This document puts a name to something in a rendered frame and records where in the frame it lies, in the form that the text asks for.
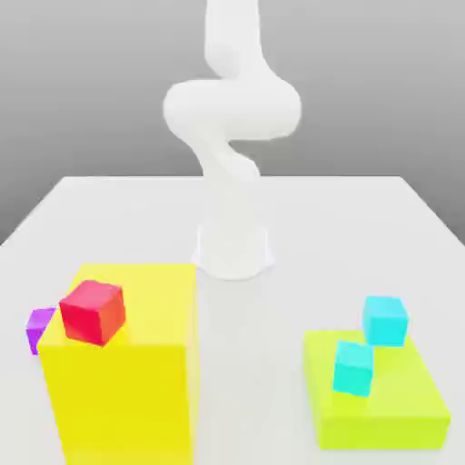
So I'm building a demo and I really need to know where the small red cube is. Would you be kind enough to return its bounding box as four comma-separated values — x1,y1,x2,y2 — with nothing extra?
58,279,127,347

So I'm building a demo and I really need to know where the small cyan cube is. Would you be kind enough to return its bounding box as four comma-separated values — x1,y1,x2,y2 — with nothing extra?
361,294,411,348

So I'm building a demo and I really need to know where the small turquoise cube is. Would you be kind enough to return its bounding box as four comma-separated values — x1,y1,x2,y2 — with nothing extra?
331,340,375,398

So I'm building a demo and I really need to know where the small purple cube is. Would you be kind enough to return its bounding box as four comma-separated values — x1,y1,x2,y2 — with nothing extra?
25,307,57,356

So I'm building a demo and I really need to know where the large yellow box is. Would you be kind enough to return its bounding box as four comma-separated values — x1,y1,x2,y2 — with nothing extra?
37,262,198,465

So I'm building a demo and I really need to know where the large lime box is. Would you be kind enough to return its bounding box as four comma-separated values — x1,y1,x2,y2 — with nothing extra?
303,329,452,451

